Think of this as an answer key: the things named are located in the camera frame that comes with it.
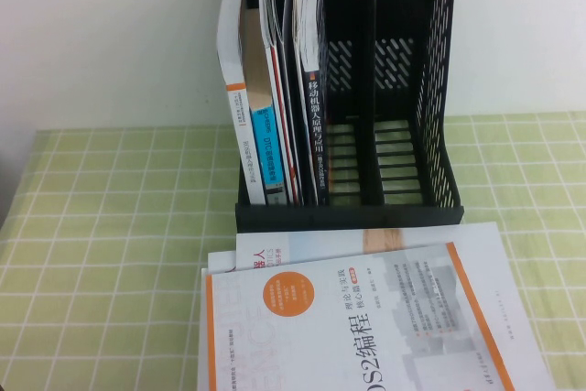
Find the green checked tablecloth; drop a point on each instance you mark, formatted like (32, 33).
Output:
(114, 249)

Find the white book orange-striped spine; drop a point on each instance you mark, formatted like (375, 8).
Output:
(233, 43)

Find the white brochure with desert car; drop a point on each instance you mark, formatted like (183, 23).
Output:
(503, 272)

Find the black-spined robotics book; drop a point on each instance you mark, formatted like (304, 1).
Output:
(316, 134)

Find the white book with orange border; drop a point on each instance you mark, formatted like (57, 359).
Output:
(343, 340)

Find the thin dark-covered magazine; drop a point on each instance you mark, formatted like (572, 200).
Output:
(293, 89)

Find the black plastic book holder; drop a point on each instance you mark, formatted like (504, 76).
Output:
(398, 6)

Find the blue-spined book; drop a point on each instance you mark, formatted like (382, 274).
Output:
(270, 148)

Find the thin red-white magazine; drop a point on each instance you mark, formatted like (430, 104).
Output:
(281, 107)

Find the white brochure red lettering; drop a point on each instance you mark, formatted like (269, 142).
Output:
(222, 260)

